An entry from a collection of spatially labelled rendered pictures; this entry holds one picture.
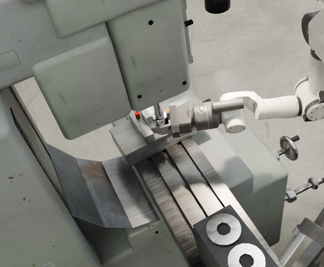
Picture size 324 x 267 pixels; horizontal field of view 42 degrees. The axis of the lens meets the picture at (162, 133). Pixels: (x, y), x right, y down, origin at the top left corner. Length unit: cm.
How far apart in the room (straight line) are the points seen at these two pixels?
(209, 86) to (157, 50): 208
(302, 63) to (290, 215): 128
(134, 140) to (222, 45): 209
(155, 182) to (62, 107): 55
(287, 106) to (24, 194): 83
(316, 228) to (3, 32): 67
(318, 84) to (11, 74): 86
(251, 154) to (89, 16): 103
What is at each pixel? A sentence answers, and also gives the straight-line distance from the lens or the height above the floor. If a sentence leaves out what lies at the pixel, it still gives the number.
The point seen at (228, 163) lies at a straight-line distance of 157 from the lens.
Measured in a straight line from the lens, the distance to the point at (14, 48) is 92.
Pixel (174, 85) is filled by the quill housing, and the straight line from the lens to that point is 114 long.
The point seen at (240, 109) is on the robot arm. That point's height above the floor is 116.
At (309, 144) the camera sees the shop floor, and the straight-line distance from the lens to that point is 276.
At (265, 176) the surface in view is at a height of 75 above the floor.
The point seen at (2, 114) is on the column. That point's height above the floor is 156.
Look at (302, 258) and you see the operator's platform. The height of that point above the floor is 40.
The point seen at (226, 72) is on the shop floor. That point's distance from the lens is 321.
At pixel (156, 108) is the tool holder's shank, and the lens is 130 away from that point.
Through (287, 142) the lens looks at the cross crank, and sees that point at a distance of 187.
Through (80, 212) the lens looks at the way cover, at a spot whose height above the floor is 107.
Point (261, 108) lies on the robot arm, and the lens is 136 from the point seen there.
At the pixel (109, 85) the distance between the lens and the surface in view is 102.
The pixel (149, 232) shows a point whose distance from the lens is 148.
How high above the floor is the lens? 213
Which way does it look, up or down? 49 degrees down
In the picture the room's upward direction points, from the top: 13 degrees counter-clockwise
